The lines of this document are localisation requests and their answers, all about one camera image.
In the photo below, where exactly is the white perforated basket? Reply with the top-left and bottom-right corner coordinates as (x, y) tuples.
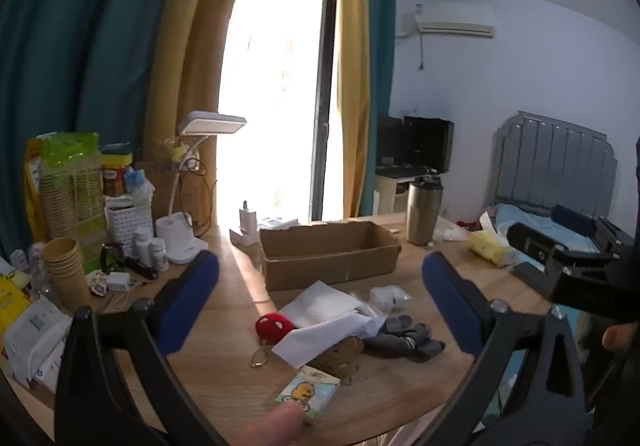
(104, 202), (155, 253)

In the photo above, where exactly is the yellow toy in clear bag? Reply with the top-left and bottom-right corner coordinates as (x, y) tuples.
(165, 136), (196, 164)

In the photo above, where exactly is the white air conditioner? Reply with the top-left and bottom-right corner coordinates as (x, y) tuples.
(397, 2), (496, 40)

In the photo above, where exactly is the teal curtain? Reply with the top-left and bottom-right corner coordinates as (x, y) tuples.
(0, 0), (201, 277)
(361, 0), (399, 218)

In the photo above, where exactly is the black phone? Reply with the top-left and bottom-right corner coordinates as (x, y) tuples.
(514, 259), (555, 298)

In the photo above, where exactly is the white pill bottle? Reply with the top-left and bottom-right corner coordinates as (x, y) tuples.
(131, 226), (153, 263)
(149, 237), (170, 272)

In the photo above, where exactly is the yellow curtain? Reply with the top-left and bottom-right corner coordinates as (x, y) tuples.
(334, 0), (375, 218)
(144, 0), (262, 232)

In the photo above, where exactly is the yellow snack packet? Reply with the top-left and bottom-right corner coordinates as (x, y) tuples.
(0, 273), (32, 349)

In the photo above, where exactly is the red label can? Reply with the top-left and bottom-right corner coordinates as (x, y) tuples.
(101, 151), (135, 198)

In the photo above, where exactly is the white charger plug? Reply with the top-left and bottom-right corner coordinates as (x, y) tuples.
(239, 200), (257, 233)

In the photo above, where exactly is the brown cardboard box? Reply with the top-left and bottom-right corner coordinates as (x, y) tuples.
(259, 220), (402, 293)

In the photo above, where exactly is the green wrapped paper cups sleeve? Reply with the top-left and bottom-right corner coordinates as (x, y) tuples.
(39, 130), (109, 273)

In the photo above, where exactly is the black flashlight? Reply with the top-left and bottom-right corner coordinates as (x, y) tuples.
(124, 256), (160, 281)

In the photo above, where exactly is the white cloth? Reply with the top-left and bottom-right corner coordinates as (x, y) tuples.
(271, 312), (387, 370)

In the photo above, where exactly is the black monitor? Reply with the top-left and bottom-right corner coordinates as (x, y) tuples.
(376, 114), (456, 176)

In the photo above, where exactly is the stack of brown paper cups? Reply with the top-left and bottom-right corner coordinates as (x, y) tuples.
(41, 236), (92, 313)

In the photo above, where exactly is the small white adapter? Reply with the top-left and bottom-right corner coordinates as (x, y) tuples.
(106, 271), (132, 293)

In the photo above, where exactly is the white wet wipes pack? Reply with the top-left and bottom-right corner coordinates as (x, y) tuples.
(2, 297), (75, 389)

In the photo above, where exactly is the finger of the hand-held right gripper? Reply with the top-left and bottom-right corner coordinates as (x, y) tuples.
(506, 221), (562, 262)

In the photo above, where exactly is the white desk lamp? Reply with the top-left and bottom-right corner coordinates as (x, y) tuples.
(156, 110), (248, 266)

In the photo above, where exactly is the yellow duck tissue pack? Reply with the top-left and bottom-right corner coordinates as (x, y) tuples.
(274, 365), (342, 423)

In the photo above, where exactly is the person's right hand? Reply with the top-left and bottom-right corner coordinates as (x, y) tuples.
(602, 323), (640, 352)

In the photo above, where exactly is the black cable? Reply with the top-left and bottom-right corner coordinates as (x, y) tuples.
(179, 160), (220, 238)

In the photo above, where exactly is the grey bed headboard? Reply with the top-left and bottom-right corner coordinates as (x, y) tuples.
(491, 110), (619, 227)

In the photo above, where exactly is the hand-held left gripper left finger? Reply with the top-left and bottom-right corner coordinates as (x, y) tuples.
(54, 250), (231, 446)

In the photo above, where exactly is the cotton swabs pack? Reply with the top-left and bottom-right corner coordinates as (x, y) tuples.
(369, 284), (413, 314)

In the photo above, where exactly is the clear bubble wrap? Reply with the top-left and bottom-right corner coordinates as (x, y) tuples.
(278, 280), (383, 329)

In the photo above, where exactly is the red plush keychain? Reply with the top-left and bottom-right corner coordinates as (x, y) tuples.
(249, 311), (299, 369)

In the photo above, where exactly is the stainless steel tumbler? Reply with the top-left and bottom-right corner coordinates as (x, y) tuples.
(405, 175), (444, 247)

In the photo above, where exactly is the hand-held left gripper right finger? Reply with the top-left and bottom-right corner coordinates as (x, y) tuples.
(422, 251), (594, 446)

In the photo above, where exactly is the yellow bag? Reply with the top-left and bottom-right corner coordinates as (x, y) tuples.
(23, 137), (52, 243)

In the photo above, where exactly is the white cabinet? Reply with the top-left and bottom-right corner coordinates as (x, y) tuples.
(374, 170), (417, 218)

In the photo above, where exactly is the white power strip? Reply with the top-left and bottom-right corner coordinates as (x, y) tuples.
(229, 225), (281, 248)

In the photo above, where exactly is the brown plush toy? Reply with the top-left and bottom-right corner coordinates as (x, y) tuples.
(309, 335), (367, 379)

